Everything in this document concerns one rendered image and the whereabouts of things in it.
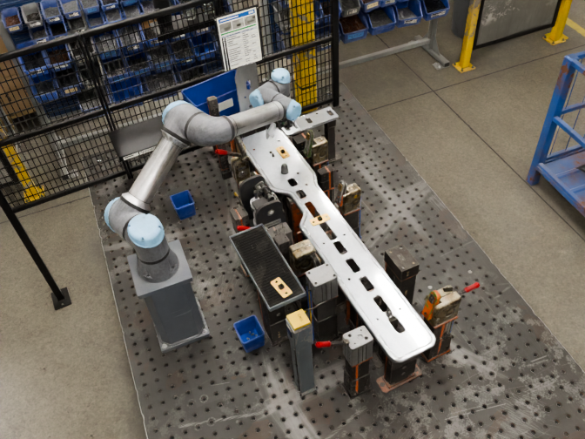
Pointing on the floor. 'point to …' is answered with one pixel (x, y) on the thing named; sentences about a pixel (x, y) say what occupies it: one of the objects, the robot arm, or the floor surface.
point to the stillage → (575, 180)
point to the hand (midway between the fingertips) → (280, 132)
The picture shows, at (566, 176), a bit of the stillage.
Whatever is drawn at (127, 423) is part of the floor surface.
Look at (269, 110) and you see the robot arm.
